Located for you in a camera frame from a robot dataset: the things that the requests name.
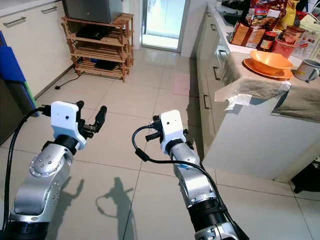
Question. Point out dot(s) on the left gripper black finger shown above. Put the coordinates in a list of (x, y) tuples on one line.
[(101, 118), (79, 105)]

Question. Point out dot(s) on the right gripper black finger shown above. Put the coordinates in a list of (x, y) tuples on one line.
[(152, 136)]

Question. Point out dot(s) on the orange plastic bowl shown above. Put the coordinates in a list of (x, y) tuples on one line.
[(270, 62)]

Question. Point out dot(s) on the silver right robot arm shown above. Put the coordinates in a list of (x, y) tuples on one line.
[(197, 192)]

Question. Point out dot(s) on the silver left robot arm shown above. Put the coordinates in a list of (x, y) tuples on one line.
[(32, 195)]

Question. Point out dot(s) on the pink floor mat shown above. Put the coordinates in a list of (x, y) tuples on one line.
[(182, 85)]

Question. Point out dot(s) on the small black shelf item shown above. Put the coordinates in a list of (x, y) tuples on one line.
[(105, 65)]

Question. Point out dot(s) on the wooden shelf rack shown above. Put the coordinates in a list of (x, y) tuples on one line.
[(100, 52)]

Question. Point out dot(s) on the dark tall appliance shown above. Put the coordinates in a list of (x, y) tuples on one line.
[(7, 115)]

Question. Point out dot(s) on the flat black device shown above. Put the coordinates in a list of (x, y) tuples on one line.
[(94, 32)]

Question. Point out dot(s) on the blue board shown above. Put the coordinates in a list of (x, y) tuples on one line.
[(11, 65)]

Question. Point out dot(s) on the white printed label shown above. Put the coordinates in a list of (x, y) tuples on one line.
[(237, 101)]

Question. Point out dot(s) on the grey boxy appliance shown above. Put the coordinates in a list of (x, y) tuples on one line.
[(92, 10)]

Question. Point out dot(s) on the white kitchen counter cabinet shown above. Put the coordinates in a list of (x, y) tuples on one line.
[(250, 145)]

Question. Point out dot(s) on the glass door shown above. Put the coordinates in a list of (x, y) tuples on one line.
[(162, 22)]

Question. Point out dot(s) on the beige woven cloth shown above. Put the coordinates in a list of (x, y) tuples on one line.
[(255, 87)]

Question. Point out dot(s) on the orange plastic plate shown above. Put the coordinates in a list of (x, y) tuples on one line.
[(255, 70)]

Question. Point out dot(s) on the orange cracker box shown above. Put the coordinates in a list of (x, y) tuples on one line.
[(245, 35)]

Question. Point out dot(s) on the red sauce jar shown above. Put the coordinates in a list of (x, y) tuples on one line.
[(267, 42)]

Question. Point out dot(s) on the red plastic container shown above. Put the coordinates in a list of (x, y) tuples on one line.
[(285, 48)]

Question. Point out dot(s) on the grey metal mug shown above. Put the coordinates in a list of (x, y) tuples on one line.
[(305, 71)]

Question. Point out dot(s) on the black object on floor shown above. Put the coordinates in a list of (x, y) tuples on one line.
[(307, 179)]

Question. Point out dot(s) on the yellow snack bag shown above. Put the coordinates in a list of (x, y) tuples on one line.
[(290, 15)]

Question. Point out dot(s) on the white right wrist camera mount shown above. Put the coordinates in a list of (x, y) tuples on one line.
[(172, 127)]

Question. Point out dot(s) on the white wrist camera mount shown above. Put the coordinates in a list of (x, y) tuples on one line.
[(64, 122), (172, 127)]

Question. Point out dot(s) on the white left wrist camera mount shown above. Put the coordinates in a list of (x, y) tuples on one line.
[(64, 122)]

